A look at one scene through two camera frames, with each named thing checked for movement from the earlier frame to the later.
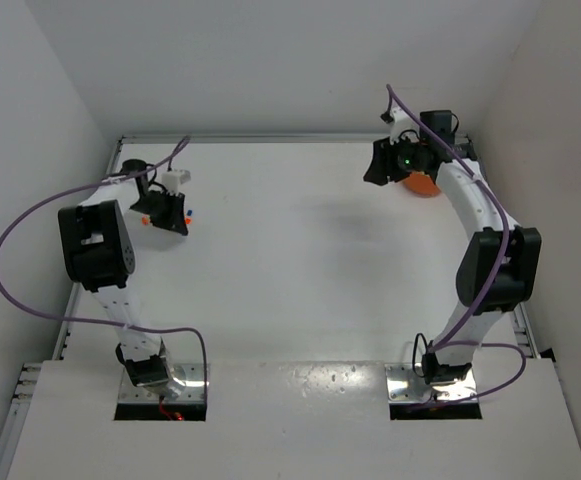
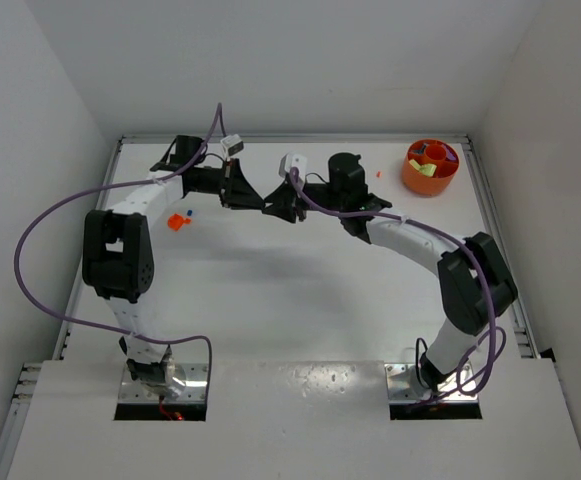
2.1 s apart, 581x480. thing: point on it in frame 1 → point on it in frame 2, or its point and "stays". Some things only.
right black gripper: (383, 161) → (296, 198)
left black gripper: (165, 211) → (228, 182)
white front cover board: (298, 420) stays
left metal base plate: (186, 384) stays
